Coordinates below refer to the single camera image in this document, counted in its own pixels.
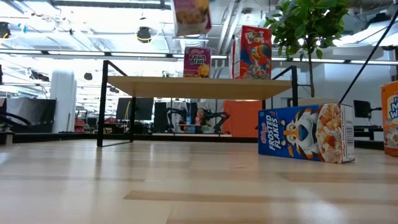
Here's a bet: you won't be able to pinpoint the purple Raisin Bran cereal box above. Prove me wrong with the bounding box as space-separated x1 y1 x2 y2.
172 0 213 37
183 47 212 78

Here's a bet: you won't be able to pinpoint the red Froot Loops cereal box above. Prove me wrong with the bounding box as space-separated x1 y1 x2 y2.
231 25 273 80

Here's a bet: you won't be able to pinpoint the blue Frosted Flakes cereal box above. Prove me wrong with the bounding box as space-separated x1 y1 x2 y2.
257 103 356 165

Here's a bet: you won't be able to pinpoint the orange Mini Wheats cereal box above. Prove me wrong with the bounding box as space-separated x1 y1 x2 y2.
380 80 398 157

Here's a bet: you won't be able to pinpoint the black monitor on arm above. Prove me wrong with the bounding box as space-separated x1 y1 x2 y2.
353 99 382 119

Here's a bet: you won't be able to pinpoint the wooden shelf black metal legs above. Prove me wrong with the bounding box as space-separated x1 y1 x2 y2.
96 60 300 152

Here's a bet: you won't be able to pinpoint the person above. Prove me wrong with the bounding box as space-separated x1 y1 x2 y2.
194 107 208 134

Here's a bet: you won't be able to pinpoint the small background table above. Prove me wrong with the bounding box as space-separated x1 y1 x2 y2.
177 123 203 134

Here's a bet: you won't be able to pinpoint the orange panel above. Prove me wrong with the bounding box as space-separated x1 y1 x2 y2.
223 100 264 138

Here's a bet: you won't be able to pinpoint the black monitor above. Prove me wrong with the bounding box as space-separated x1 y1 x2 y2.
116 97 155 121

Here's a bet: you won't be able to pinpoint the white plant pot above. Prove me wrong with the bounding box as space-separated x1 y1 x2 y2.
297 97 340 107

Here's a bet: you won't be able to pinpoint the white round pillar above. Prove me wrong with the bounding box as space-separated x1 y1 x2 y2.
50 70 78 134

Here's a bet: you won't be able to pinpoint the green leafy plant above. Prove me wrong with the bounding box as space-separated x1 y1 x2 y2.
263 0 351 98

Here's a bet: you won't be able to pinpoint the black cloth cover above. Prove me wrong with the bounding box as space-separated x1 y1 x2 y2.
6 98 57 134

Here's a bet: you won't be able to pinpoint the black background desk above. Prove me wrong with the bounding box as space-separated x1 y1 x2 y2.
354 124 385 141

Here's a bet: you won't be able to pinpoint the black ceiling fixture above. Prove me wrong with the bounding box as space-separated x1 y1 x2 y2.
0 21 12 40

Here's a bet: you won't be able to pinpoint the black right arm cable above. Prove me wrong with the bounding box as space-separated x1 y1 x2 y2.
338 8 398 105

